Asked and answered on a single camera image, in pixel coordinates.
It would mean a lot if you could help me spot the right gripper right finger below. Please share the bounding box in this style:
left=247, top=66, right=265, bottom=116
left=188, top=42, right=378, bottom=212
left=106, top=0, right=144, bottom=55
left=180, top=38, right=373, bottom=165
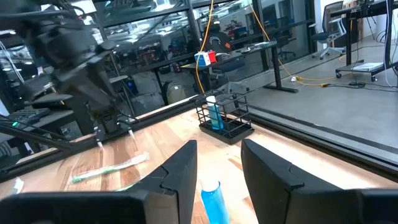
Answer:
left=241, top=138, right=398, bottom=224

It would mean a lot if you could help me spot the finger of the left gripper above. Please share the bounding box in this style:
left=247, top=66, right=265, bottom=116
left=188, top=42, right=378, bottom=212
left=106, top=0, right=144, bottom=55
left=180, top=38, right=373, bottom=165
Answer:
left=117, top=117, right=138, bottom=145
left=92, top=120, right=106, bottom=149

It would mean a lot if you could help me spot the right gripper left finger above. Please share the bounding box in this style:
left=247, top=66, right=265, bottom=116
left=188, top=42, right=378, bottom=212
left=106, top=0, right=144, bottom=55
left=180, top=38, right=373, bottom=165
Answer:
left=0, top=139, right=198, bottom=224

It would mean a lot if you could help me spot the grey backpack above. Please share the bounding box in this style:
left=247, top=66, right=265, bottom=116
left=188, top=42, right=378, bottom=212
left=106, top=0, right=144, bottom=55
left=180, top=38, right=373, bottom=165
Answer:
left=164, top=81, right=188, bottom=105

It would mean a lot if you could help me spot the red white blue box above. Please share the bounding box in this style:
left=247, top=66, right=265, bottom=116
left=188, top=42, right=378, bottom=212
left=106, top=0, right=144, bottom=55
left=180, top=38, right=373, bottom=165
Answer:
left=193, top=50, right=218, bottom=67

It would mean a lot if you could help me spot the person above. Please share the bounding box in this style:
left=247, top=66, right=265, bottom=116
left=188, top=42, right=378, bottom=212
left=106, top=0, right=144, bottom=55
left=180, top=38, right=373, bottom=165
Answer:
left=203, top=21, right=233, bottom=54

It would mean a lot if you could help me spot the grey office chair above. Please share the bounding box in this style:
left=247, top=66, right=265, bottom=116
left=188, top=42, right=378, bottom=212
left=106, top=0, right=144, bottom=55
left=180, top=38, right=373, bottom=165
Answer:
left=308, top=0, right=348, bottom=61

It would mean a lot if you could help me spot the black standing desk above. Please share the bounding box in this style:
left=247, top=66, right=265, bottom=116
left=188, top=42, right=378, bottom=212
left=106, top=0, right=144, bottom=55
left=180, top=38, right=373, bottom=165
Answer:
left=329, top=0, right=398, bottom=83

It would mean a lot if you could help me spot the black aluminium table frame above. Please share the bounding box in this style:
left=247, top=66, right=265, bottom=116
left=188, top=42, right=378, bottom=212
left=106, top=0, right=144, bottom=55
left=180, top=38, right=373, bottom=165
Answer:
left=0, top=93, right=398, bottom=185

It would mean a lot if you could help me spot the black wire caddy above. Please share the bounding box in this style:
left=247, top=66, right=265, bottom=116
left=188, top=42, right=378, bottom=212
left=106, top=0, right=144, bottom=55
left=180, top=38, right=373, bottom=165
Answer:
left=193, top=89, right=256, bottom=146

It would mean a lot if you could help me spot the yellow extension cable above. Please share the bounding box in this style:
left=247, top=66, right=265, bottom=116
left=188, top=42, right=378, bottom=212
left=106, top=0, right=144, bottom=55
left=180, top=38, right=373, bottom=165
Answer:
left=195, top=0, right=346, bottom=94

